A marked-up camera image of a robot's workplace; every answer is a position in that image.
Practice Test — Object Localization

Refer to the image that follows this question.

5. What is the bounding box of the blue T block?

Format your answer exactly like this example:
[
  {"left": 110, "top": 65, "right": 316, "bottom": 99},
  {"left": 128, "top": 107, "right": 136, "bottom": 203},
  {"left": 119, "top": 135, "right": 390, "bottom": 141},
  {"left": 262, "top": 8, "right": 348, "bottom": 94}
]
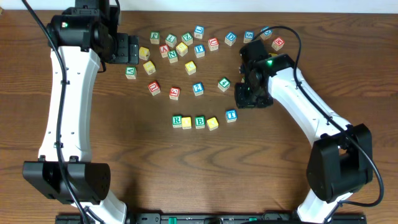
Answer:
[{"left": 225, "top": 110, "right": 238, "bottom": 123}]

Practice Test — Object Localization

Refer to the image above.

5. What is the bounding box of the yellow O block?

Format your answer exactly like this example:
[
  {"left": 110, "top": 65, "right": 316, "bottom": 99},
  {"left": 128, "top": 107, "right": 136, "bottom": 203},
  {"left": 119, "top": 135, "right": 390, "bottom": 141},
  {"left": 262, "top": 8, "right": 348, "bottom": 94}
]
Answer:
[
  {"left": 182, "top": 117, "right": 192, "bottom": 129},
  {"left": 206, "top": 117, "right": 219, "bottom": 131}
]

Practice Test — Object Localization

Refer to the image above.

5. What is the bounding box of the green B block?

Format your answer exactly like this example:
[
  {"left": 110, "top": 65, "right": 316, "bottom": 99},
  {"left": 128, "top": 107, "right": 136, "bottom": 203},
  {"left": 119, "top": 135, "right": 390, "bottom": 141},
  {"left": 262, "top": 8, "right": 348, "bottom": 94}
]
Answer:
[{"left": 195, "top": 116, "right": 205, "bottom": 129}]

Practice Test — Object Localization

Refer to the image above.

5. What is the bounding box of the green R block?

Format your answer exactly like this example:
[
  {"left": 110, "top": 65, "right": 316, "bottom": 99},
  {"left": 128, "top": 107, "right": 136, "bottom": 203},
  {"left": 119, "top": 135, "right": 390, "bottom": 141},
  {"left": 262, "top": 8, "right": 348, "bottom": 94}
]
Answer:
[{"left": 172, "top": 115, "right": 182, "bottom": 128}]

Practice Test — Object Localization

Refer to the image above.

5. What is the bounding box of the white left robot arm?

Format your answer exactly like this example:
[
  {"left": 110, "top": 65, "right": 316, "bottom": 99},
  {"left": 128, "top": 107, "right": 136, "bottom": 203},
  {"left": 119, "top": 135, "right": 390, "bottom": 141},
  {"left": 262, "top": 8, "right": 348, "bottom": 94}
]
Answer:
[{"left": 22, "top": 0, "right": 139, "bottom": 223}]

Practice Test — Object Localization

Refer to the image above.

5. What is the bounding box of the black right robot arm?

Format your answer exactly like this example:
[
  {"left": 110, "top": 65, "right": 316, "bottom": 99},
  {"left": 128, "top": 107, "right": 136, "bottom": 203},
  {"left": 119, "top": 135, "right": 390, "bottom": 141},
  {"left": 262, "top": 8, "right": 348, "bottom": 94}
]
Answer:
[{"left": 234, "top": 40, "right": 373, "bottom": 223}]

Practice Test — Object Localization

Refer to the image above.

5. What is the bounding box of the yellow K block left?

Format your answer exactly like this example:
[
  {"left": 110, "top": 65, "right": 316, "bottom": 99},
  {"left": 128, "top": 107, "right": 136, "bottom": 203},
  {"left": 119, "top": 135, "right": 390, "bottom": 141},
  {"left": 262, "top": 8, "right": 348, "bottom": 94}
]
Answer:
[{"left": 139, "top": 47, "right": 150, "bottom": 61}]

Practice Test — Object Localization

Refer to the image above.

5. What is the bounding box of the green V block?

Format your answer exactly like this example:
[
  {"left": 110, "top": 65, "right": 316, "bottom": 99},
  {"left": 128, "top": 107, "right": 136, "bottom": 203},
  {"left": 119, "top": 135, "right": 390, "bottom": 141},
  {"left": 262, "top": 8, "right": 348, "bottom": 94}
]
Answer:
[{"left": 125, "top": 67, "right": 137, "bottom": 80}]

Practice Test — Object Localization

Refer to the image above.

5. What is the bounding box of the green block far top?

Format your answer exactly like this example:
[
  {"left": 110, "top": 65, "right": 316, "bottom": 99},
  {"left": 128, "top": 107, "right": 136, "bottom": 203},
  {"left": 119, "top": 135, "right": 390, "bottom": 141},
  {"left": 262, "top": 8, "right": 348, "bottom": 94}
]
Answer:
[{"left": 150, "top": 32, "right": 160, "bottom": 45}]

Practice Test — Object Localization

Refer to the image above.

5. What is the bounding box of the yellow S block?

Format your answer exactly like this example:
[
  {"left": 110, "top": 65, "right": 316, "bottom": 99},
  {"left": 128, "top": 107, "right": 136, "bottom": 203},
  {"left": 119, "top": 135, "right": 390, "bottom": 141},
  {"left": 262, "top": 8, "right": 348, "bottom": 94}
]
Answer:
[{"left": 143, "top": 61, "right": 156, "bottom": 75}]

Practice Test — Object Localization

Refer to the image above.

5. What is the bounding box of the green 4 block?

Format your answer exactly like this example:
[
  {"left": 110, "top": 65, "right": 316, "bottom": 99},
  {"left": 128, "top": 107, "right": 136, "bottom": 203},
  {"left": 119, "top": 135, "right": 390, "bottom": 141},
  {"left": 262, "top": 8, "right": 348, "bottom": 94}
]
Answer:
[{"left": 218, "top": 77, "right": 231, "bottom": 92}]

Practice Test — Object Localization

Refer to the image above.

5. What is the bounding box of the red A block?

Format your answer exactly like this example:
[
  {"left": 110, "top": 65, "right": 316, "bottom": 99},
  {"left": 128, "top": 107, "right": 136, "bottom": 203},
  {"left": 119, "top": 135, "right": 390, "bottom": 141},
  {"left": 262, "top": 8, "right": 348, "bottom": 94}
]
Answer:
[{"left": 159, "top": 44, "right": 170, "bottom": 58}]

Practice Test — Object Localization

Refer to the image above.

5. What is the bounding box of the green L block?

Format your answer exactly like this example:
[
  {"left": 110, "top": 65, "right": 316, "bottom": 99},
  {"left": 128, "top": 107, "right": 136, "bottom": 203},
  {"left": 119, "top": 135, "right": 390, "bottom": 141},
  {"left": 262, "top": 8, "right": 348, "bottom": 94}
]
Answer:
[{"left": 165, "top": 34, "right": 177, "bottom": 48}]

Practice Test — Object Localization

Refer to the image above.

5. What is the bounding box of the green N block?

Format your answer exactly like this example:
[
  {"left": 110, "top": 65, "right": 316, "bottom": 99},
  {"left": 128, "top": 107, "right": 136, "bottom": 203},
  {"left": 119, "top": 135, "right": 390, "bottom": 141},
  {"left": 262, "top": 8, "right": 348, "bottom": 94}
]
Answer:
[{"left": 167, "top": 50, "right": 178, "bottom": 63}]

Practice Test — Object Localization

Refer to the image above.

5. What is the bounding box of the red U block lower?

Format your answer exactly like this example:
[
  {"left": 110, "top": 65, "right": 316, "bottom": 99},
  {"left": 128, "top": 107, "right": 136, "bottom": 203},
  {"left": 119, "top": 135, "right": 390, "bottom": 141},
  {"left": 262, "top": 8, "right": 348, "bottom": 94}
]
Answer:
[{"left": 148, "top": 81, "right": 161, "bottom": 96}]

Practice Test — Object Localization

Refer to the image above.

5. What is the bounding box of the red u block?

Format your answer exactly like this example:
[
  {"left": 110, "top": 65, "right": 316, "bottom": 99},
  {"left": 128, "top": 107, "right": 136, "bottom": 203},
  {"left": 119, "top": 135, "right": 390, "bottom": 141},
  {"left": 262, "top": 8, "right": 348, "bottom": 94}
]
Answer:
[
  {"left": 208, "top": 37, "right": 219, "bottom": 51},
  {"left": 148, "top": 81, "right": 161, "bottom": 96}
]

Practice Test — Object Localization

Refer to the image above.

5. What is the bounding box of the red M block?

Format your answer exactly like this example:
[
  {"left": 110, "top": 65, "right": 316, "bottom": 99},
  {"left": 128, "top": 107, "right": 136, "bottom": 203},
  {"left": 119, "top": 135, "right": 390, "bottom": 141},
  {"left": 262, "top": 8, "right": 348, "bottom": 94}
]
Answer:
[{"left": 271, "top": 37, "right": 285, "bottom": 51}]

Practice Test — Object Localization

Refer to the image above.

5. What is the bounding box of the yellow block near Z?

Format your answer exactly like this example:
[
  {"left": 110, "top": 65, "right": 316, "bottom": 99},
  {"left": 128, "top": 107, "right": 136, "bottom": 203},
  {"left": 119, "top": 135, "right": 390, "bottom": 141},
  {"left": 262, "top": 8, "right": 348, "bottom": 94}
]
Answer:
[{"left": 175, "top": 42, "right": 188, "bottom": 57}]

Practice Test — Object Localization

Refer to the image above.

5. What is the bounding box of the blue 2 block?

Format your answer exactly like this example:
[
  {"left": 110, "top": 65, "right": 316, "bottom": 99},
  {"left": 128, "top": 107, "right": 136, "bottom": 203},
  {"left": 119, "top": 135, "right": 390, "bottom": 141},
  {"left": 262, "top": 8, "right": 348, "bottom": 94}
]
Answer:
[{"left": 193, "top": 82, "right": 204, "bottom": 96}]

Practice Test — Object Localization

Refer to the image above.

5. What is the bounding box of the blue 5 block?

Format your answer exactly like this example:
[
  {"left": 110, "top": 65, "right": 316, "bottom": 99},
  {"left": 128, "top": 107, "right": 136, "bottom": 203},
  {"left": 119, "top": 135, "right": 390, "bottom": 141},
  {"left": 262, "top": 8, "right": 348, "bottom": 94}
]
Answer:
[{"left": 243, "top": 30, "right": 254, "bottom": 44}]

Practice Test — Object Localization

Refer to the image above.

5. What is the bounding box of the blue Q block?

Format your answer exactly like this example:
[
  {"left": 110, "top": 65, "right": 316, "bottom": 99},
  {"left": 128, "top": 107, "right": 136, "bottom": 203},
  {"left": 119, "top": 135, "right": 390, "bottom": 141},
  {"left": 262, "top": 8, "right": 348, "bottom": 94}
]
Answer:
[{"left": 260, "top": 26, "right": 272, "bottom": 40}]

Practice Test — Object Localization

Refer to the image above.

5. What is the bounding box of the blue D block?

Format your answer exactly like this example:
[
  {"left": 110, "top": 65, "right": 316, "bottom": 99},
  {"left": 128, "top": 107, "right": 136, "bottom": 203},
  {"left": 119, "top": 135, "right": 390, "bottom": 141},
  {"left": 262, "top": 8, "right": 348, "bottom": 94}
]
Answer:
[{"left": 224, "top": 32, "right": 237, "bottom": 46}]

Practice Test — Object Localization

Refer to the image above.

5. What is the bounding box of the green Z block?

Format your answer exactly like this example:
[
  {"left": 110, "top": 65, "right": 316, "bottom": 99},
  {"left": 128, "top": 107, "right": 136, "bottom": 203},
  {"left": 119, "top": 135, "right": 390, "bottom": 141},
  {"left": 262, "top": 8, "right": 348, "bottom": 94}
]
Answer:
[{"left": 182, "top": 32, "right": 193, "bottom": 46}]

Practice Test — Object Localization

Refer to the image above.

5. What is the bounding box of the red U block upper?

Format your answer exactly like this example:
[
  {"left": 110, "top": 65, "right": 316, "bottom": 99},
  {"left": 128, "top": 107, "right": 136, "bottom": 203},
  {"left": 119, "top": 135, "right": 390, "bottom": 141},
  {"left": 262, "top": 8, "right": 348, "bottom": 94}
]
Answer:
[{"left": 208, "top": 37, "right": 219, "bottom": 51}]

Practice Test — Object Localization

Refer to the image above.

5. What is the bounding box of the red E block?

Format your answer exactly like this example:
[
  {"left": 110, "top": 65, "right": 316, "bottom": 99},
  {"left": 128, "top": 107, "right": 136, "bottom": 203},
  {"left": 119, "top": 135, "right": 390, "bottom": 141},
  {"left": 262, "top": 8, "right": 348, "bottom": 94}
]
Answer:
[{"left": 169, "top": 87, "right": 180, "bottom": 100}]

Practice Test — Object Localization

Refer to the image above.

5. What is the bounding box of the yellow C block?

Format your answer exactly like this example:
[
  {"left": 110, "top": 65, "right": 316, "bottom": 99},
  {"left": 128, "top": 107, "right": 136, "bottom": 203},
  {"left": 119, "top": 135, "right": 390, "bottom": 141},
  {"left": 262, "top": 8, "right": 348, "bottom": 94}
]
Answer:
[{"left": 185, "top": 61, "right": 197, "bottom": 75}]

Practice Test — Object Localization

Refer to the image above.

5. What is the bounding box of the blue P block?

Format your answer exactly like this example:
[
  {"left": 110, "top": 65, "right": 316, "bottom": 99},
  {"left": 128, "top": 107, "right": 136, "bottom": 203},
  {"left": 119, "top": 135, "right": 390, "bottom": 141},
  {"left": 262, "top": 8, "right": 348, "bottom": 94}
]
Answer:
[{"left": 194, "top": 44, "right": 205, "bottom": 58}]

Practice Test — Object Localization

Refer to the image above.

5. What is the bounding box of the blue block top row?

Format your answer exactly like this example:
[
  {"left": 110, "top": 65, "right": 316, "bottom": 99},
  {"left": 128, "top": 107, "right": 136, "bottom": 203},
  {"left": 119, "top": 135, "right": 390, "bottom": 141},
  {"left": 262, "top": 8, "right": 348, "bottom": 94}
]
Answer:
[{"left": 194, "top": 26, "right": 205, "bottom": 39}]

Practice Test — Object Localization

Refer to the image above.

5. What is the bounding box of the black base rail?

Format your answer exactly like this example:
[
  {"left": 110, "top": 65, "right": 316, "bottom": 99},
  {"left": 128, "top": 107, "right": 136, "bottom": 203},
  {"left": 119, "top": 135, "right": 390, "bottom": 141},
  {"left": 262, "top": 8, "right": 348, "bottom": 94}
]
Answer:
[{"left": 55, "top": 212, "right": 367, "bottom": 224}]

